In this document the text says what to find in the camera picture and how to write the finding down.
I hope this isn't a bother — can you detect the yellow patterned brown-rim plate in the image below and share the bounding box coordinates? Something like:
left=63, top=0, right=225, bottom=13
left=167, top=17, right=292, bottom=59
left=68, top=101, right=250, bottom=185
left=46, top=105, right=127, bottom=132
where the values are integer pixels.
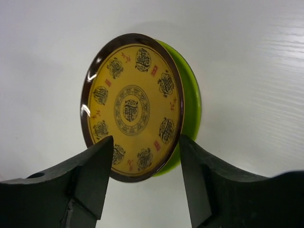
left=80, top=33, right=185, bottom=183

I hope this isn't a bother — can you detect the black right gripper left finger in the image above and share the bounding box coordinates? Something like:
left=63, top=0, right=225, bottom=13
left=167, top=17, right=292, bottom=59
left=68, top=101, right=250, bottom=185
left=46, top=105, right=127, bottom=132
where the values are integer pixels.
left=0, top=136, right=114, bottom=228

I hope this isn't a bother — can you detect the green plate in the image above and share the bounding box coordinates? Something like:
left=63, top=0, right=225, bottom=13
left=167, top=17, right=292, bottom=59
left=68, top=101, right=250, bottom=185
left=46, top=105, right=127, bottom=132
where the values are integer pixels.
left=141, top=38, right=201, bottom=180

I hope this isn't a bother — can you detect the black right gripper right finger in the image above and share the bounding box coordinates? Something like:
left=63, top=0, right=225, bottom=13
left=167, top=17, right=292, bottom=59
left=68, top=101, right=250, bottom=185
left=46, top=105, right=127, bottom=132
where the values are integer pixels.
left=179, top=135, right=304, bottom=228

